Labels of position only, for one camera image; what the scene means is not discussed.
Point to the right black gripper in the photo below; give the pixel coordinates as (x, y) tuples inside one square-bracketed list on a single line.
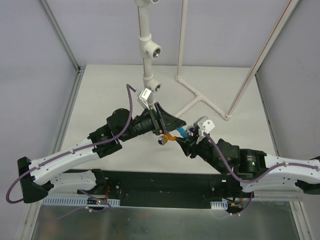
[(194, 144)]

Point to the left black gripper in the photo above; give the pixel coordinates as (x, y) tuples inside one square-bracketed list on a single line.
[(155, 121)]

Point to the blue water faucet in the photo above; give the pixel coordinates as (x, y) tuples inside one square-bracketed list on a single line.
[(183, 131)]

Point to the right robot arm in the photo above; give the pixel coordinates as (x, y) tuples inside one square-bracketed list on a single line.
[(251, 169)]

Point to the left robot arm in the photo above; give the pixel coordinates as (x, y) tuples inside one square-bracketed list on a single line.
[(39, 176)]

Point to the orange water faucet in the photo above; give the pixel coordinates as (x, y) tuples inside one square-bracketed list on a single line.
[(165, 138)]

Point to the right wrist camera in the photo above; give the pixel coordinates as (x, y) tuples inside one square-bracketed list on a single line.
[(205, 126)]

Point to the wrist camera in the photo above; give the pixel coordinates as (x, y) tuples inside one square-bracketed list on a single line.
[(143, 96), (205, 126)]

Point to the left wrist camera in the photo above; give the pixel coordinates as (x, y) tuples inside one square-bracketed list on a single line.
[(143, 96)]

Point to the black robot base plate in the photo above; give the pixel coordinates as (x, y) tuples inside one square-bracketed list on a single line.
[(165, 190)]

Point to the right aluminium frame post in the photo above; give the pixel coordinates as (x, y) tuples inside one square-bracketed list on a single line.
[(280, 24)]

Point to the aluminium frame post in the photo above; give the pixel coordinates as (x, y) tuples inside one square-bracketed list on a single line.
[(59, 34), (280, 24)]

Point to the right white cable duct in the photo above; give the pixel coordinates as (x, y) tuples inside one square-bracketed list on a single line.
[(219, 205)]

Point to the white cable duct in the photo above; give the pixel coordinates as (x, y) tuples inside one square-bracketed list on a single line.
[(219, 205), (73, 201)]

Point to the left aluminium frame post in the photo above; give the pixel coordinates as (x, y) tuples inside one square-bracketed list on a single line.
[(59, 34)]

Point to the left white cable duct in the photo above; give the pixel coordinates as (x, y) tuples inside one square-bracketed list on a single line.
[(73, 201)]

